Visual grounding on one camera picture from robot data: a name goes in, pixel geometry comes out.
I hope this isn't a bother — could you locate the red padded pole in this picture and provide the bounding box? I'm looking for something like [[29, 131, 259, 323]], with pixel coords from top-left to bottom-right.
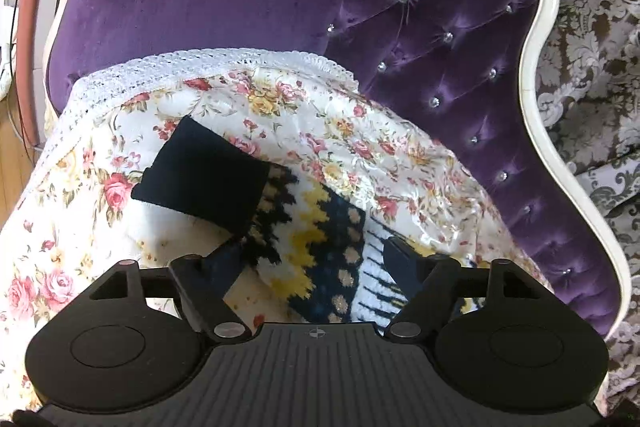
[[12, 0, 57, 148]]

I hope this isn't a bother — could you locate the navy yellow patterned knit sweater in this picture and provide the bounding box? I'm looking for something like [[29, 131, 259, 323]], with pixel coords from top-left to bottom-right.
[[131, 116, 493, 325]]

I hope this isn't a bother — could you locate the grey patterned curtain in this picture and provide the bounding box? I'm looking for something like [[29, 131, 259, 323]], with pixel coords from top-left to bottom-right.
[[525, 0, 640, 408]]

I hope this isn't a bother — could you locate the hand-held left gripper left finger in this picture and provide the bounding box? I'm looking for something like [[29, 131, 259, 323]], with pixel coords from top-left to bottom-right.
[[93, 240, 253, 342]]

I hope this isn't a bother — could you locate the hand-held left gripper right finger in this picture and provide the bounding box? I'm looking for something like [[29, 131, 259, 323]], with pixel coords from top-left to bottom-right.
[[382, 236, 547, 341]]

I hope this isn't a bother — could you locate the purple tufted sofa white frame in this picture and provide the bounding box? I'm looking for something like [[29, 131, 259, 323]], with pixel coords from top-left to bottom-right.
[[42, 0, 637, 344]]

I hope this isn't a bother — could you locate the floral blanket with lace edge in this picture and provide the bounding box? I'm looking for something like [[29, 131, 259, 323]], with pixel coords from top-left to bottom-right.
[[0, 48, 556, 413]]

